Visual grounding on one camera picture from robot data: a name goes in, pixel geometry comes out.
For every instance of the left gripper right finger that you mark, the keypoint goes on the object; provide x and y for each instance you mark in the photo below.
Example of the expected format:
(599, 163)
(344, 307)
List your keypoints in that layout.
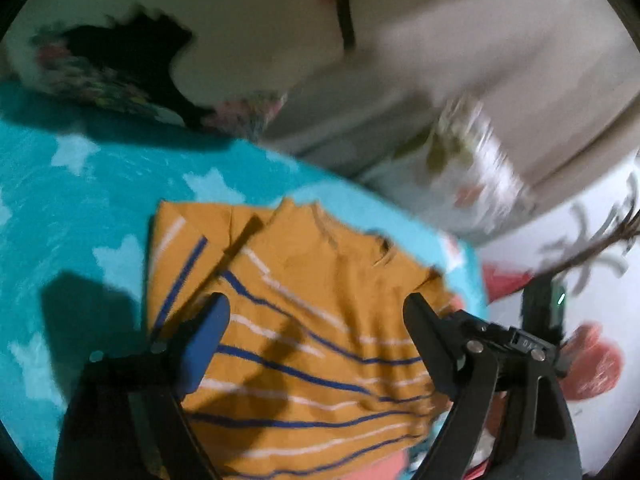
(536, 438)

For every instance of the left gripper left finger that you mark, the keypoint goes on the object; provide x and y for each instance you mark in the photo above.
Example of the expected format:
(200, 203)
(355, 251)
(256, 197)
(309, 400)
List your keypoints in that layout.
(127, 406)

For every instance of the orange striped knit sweater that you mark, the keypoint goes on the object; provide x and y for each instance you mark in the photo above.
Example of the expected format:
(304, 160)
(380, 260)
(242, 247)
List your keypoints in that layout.
(316, 376)

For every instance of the white leaf print pillow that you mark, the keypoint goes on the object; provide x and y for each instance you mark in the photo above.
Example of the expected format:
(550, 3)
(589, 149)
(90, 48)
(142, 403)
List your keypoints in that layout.
(453, 174)

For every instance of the turquoise star cartoon blanket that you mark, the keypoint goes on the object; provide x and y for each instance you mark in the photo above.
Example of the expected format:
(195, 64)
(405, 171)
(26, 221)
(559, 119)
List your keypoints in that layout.
(79, 188)

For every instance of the beige curtain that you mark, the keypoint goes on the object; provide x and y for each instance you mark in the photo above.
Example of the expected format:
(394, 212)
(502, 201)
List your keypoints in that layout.
(559, 80)

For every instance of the white bird print cushion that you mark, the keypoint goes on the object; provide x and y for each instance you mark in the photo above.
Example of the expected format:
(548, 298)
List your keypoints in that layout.
(197, 63)

